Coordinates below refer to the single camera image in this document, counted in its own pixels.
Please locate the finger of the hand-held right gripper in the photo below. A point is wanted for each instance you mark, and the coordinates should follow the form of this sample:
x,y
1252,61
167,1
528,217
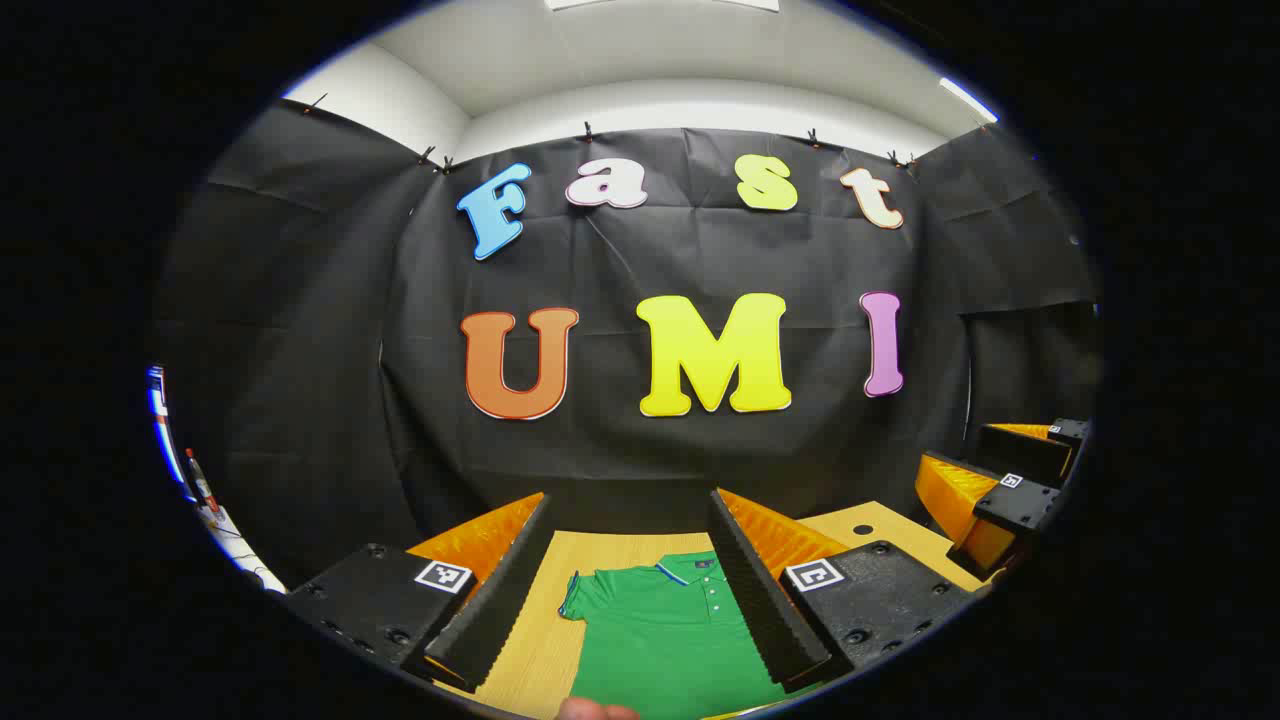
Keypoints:
x,y
1015,505
1020,450

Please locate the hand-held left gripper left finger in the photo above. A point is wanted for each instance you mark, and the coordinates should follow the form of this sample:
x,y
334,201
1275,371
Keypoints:
x,y
500,600

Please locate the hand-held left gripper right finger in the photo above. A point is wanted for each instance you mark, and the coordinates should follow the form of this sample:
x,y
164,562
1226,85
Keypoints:
x,y
760,600

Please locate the green T-shirt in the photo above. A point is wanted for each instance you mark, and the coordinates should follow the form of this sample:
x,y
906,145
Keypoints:
x,y
650,640

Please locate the white cluttered side desk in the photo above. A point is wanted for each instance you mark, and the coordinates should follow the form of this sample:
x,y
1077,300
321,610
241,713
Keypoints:
x,y
230,545

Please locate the small red object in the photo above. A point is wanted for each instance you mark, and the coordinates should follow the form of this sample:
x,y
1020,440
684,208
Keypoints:
x,y
200,485

